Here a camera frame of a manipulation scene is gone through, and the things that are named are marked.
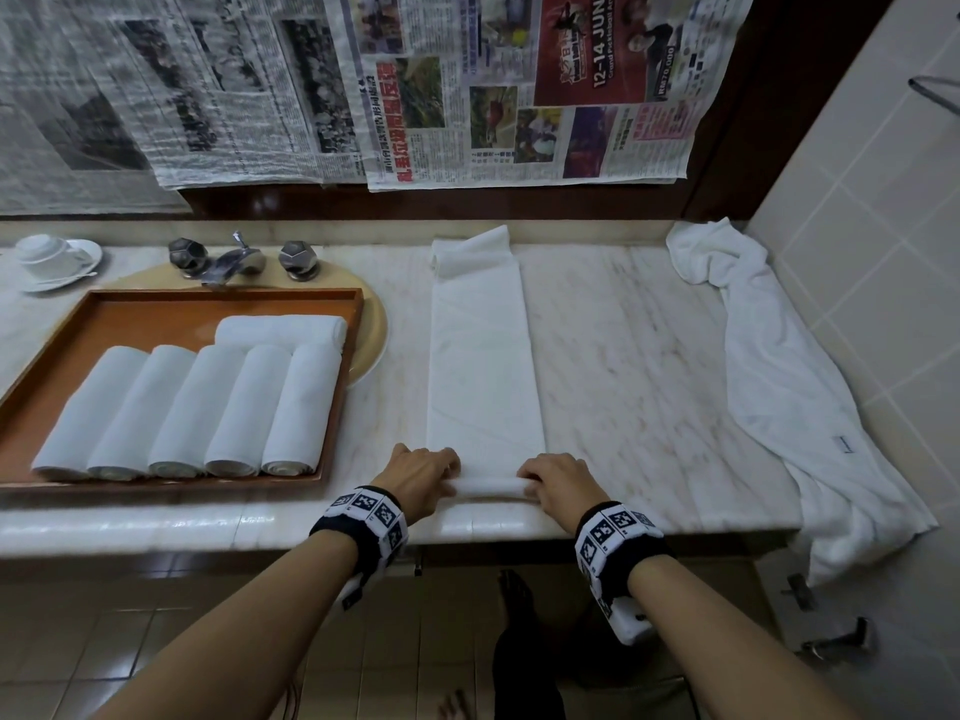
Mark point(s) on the white cup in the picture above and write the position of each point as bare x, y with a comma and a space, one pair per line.
45, 254

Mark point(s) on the black right wristband with markers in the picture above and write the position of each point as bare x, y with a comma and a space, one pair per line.
619, 551

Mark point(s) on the black and white newspaper sheet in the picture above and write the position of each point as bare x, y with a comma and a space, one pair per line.
225, 89

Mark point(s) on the group of rolled white towels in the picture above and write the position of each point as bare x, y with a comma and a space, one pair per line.
187, 408

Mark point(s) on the beige sink basin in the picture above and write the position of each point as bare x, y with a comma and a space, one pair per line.
373, 329

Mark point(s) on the white saucer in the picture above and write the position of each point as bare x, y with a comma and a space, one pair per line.
86, 256

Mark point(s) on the chrome angled pipe valve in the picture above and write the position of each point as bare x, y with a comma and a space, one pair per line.
844, 644

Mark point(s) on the faded grey newspaper sheet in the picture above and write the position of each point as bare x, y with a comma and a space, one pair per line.
52, 127

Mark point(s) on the chrome faucet spout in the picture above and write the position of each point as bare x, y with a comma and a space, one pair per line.
232, 263

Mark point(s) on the person's left fingers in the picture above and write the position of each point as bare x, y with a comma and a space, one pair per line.
444, 468

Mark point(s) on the faceted metal tap knob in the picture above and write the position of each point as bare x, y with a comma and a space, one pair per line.
187, 256
300, 260

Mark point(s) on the long white towel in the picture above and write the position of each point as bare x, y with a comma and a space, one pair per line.
480, 352

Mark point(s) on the orange wooden tray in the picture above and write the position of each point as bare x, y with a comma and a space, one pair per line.
135, 314

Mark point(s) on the small metal pipe valve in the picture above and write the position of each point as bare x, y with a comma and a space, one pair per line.
799, 592

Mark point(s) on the metal towel rack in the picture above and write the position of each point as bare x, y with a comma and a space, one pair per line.
937, 93

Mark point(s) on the person's right fingers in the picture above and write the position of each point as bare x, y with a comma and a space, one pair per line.
534, 476

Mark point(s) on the black left wristband with markers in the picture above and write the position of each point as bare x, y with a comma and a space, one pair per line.
364, 528

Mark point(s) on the colour printed newspaper sheet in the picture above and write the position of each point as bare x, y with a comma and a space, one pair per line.
525, 89

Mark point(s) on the person's right forearm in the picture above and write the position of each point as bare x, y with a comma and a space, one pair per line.
727, 637

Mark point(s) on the person's left forearm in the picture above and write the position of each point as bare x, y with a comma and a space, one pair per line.
247, 629

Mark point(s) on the person's right hand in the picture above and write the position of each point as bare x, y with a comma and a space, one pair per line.
564, 491

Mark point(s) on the black wristband with markers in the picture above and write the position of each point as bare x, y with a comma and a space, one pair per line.
364, 528
619, 551

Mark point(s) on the person's leg in black trousers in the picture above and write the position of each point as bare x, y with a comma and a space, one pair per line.
529, 659

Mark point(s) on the crumpled loose white towel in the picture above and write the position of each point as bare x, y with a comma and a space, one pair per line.
795, 397

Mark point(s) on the person's left hand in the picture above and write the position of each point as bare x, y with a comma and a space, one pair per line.
409, 487

